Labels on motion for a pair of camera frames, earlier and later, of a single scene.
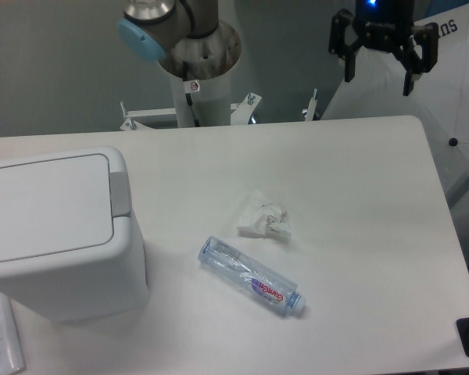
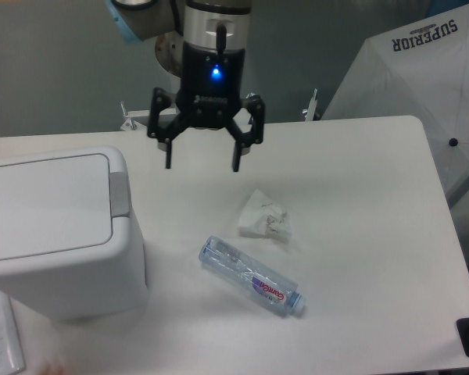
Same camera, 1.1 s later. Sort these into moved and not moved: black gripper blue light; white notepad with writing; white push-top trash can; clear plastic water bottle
Moved: black gripper blue light
Not moved: white push-top trash can; white notepad with writing; clear plastic water bottle
